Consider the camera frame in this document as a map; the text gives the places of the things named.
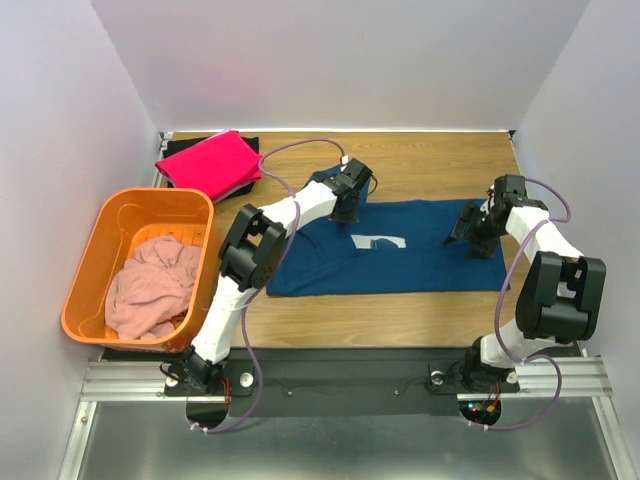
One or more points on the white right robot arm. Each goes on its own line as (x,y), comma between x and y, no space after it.
(560,298)

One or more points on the aluminium rail frame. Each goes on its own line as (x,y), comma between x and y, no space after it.
(559,425)

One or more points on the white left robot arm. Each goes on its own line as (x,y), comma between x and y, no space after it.
(251,253)

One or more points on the folded magenta t shirt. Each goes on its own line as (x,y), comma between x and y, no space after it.
(212,162)

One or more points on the blue t shirt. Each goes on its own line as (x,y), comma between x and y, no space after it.
(394,247)

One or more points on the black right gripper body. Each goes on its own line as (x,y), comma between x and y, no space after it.
(470,222)

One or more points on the orange plastic basket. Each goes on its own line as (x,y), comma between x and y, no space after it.
(126,220)

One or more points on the folded black t shirt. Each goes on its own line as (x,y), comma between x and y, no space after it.
(247,142)

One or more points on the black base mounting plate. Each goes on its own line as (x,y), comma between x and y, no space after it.
(324,382)

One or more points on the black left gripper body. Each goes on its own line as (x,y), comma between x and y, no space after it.
(351,215)

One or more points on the dusty pink t shirt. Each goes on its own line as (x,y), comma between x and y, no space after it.
(154,286)

